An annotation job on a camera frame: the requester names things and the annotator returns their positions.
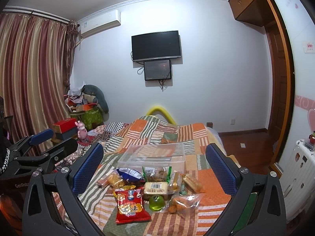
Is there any small puffed biscuit bag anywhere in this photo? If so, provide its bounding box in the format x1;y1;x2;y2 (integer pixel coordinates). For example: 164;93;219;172
107;171;125;189

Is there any orange bread stick pack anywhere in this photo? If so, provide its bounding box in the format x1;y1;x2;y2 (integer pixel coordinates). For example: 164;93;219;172
182;174;205;193

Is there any clear bag of buns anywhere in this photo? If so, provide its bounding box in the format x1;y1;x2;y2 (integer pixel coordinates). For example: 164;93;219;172
167;193;204;219

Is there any blue white snack bag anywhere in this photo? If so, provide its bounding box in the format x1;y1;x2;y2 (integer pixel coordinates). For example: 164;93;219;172
116;168;144;183

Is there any gold-striped clear biscuit pack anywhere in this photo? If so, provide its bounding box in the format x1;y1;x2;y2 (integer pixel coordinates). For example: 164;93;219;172
168;171;182;194

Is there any red chip bag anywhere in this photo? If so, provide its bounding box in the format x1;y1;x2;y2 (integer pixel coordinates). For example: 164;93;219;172
115;186;151;224

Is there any green-edged clear cookie bag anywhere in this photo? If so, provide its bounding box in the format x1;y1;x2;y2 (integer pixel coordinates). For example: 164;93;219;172
142;166;172;182

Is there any beige barcode cracker pack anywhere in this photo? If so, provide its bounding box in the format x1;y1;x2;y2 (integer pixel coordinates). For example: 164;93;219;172
144;182;168;200

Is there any red gift box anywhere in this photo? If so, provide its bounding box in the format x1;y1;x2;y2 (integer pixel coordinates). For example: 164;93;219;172
52;118;76;134

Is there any dark blue box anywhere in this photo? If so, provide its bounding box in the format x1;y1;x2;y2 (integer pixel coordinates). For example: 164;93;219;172
56;127;78;140

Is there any pink plush toy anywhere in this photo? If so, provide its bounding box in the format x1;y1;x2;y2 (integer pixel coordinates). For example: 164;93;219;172
75;120;88;140

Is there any orange flat box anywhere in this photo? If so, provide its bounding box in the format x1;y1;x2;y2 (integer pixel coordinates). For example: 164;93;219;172
76;103;97;112

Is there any white radiator with stickers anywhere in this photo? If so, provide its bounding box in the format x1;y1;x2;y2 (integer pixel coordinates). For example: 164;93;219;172
280;139;314;222

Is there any checkered patterned quilt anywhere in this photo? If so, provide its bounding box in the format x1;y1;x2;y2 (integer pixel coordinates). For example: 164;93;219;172
55;122;129;171

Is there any pink wrapped sausage snack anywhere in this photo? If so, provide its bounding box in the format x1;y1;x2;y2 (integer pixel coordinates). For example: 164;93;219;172
96;176;109;189

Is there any patchwork striped bed blanket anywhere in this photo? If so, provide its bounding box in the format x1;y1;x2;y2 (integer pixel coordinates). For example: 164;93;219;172
52;115;241;236

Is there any grey green pillow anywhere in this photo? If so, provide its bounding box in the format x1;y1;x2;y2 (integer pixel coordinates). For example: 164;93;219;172
82;85;109;113

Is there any green sachet packet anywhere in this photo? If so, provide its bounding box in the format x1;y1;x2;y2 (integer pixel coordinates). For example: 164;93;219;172
179;182;187;195

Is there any clear plastic storage bin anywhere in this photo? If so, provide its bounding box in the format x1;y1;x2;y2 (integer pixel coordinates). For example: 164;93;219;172
117;143;186;173

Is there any striped red gold curtain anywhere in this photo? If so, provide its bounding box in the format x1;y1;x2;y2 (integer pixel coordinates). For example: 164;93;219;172
1;12;79;142

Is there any brown wooden door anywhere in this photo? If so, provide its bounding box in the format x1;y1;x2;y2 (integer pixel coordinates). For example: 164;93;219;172
264;19;294;163

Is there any white air conditioner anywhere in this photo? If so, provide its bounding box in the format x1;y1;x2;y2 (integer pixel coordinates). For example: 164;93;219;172
79;10;121;39

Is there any wooden overhead cabinet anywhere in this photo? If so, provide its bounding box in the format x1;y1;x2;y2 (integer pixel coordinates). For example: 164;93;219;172
229;0;277;27

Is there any small black wall monitor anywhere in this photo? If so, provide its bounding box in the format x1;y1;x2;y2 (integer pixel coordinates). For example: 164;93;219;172
144;60;172;81

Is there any black wall television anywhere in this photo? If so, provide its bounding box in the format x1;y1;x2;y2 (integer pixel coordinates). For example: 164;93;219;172
131;30;182;62

